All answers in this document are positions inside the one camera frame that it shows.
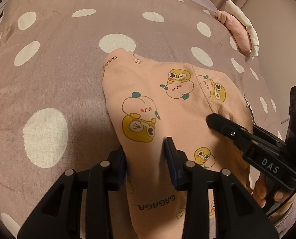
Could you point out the folded pink cloth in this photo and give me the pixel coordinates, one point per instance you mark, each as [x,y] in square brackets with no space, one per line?
[240,32]

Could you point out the mauve white-dotted blanket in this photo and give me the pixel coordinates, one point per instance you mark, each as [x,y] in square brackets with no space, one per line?
[63,67]

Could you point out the folded white cloth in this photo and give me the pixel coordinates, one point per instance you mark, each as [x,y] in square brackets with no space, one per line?
[247,27]

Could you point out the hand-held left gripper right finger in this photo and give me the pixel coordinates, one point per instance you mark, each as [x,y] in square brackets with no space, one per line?
[170,159]

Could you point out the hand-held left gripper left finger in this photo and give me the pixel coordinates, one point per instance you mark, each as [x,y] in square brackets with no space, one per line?
[121,169]

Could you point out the person's right hand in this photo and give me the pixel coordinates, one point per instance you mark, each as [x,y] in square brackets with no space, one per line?
[260,191]

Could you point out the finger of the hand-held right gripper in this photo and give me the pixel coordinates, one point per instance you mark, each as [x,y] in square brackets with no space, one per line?
[267,135]
[222,124]

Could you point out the pink cartoon print baby shirt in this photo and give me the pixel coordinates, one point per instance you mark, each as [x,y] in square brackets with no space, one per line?
[182,119]

